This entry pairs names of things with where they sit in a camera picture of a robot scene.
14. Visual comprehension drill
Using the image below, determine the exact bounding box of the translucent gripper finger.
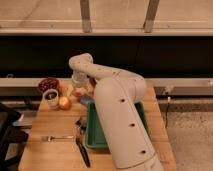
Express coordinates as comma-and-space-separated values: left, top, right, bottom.
86, 84, 94, 95
66, 84, 74, 97

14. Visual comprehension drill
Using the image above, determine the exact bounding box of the orange pepper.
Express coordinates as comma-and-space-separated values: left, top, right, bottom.
72, 88, 87, 97

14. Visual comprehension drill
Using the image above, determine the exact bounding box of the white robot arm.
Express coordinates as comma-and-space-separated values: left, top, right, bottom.
69, 53, 164, 171

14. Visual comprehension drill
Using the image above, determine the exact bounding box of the green plastic tray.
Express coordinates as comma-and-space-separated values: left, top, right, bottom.
85, 102, 149, 149

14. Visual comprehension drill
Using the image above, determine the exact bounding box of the blue sponge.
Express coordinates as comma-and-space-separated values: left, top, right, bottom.
79, 95, 94, 106

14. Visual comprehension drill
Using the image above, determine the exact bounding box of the yellow round fruit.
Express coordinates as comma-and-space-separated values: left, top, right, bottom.
59, 97, 72, 110

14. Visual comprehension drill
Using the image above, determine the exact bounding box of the white cup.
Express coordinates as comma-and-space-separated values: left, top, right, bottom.
43, 89, 59, 109

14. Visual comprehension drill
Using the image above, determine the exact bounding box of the dark red bowl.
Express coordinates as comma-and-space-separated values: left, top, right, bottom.
38, 77, 59, 93

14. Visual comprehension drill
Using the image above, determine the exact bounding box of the silver fork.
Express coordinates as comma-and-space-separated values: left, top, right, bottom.
41, 135, 74, 142

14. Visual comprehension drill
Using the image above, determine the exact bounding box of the black chair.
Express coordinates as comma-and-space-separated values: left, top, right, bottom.
0, 102, 28, 171

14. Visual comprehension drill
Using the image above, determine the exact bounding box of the black handled knife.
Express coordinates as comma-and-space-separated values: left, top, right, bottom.
75, 126, 91, 168

